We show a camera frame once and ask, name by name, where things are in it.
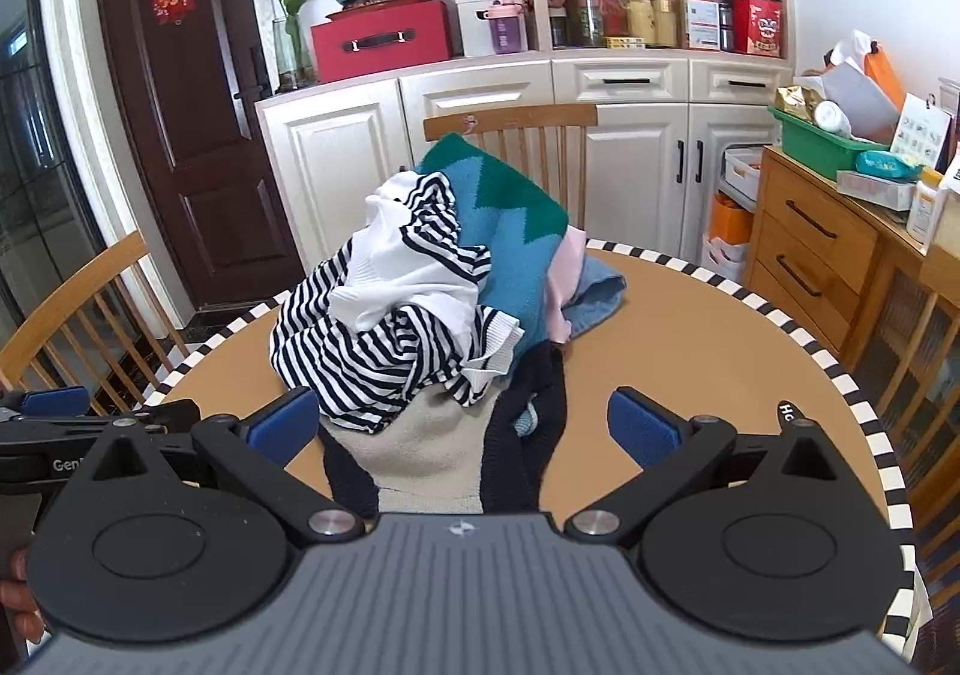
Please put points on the white sideboard cabinet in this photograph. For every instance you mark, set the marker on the white sideboard cabinet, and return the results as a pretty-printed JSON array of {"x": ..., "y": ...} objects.
[{"x": 352, "y": 142}]

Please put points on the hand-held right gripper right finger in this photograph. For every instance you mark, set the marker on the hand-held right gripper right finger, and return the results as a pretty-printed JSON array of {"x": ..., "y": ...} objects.
[{"x": 641, "y": 426}]

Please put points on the desk calendar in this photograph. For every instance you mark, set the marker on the desk calendar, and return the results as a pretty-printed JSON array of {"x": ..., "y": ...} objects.
[{"x": 921, "y": 131}]

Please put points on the wooden chair with sticker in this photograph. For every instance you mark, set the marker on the wooden chair with sticker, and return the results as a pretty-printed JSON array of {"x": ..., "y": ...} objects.
[{"x": 510, "y": 118}]

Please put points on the green plant glass vase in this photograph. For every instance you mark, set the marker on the green plant glass vase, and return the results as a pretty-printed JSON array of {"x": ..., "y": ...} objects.
[{"x": 292, "y": 7}]

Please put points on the blue denim jeans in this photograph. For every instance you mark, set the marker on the blue denim jeans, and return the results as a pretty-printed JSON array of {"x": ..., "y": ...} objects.
[{"x": 596, "y": 294}]

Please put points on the glass sliding door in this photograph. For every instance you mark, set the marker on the glass sliding door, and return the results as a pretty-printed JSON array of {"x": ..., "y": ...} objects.
[{"x": 37, "y": 157}]

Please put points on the pile of clothes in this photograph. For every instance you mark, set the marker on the pile of clothes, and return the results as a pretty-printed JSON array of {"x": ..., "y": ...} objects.
[{"x": 427, "y": 450}]

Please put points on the white tub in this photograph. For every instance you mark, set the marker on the white tub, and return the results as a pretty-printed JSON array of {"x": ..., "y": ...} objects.
[{"x": 832, "y": 118}]

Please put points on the grey paper bag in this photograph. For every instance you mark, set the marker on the grey paper bag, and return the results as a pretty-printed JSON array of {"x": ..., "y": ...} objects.
[{"x": 862, "y": 94}]

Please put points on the teal wipes packet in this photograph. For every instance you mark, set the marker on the teal wipes packet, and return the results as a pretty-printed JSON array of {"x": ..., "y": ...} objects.
[{"x": 889, "y": 165}]

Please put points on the white tissue box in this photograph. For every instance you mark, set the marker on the white tissue box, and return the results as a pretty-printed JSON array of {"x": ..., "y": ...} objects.
[{"x": 874, "y": 190}]

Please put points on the orange box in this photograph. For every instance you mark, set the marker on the orange box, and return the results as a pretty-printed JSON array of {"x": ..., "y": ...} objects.
[{"x": 731, "y": 221}]

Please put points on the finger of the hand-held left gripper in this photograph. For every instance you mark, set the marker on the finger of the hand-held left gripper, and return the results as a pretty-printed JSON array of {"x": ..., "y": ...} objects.
[
  {"x": 171, "y": 412},
  {"x": 54, "y": 401}
]

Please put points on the purple pink bottle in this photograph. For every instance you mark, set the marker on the purple pink bottle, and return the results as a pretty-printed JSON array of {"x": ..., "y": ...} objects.
[{"x": 506, "y": 30}]

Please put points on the white bottle yellow cap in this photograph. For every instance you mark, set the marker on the white bottle yellow cap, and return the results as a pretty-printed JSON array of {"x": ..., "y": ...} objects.
[{"x": 924, "y": 210}]

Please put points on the dark glass jar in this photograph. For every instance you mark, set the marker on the dark glass jar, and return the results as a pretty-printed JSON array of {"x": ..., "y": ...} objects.
[{"x": 585, "y": 11}]

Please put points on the red printed box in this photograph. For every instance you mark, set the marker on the red printed box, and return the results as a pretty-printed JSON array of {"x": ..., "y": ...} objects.
[{"x": 757, "y": 26}]

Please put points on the white plastic bin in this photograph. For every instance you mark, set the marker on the white plastic bin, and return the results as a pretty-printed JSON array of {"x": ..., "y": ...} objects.
[{"x": 742, "y": 172}]

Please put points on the white storage box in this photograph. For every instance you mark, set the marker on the white storage box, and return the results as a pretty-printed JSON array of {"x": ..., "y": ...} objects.
[{"x": 472, "y": 22}]

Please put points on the person's left hand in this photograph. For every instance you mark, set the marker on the person's left hand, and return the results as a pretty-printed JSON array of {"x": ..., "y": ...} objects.
[{"x": 15, "y": 592}]

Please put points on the black white striped sweater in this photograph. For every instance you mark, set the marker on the black white striped sweater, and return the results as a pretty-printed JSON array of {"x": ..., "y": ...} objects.
[{"x": 360, "y": 360}]

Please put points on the green plastic tray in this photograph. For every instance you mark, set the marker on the green plastic tray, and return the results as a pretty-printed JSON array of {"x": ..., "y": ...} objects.
[{"x": 817, "y": 154}]

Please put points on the wooden drawer cabinet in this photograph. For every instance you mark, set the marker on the wooden drawer cabinet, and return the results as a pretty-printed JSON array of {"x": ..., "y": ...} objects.
[{"x": 817, "y": 247}]

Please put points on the gold packet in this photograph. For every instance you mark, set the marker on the gold packet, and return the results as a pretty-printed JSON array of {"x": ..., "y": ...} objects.
[{"x": 796, "y": 101}]

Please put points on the yellow jar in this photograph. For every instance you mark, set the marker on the yellow jar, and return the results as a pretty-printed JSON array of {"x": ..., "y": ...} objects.
[
  {"x": 639, "y": 19},
  {"x": 665, "y": 19}
]

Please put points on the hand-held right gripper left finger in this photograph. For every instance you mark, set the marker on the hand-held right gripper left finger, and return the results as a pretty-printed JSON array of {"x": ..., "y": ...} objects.
[{"x": 285, "y": 426}]

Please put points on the teal green zigzag sweater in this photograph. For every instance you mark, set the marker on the teal green zigzag sweater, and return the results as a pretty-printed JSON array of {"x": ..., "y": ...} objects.
[{"x": 510, "y": 247}]

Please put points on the round table striped edge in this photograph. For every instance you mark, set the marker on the round table striped edge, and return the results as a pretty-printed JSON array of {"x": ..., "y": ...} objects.
[{"x": 712, "y": 360}]

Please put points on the dark brown door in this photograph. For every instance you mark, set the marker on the dark brown door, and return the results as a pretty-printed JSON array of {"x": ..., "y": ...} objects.
[{"x": 195, "y": 142}]

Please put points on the white box red label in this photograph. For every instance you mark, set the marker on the white box red label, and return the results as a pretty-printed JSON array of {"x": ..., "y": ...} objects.
[{"x": 701, "y": 24}]

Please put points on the orange bag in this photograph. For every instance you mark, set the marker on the orange bag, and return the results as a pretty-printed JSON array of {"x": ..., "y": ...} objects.
[{"x": 885, "y": 71}]

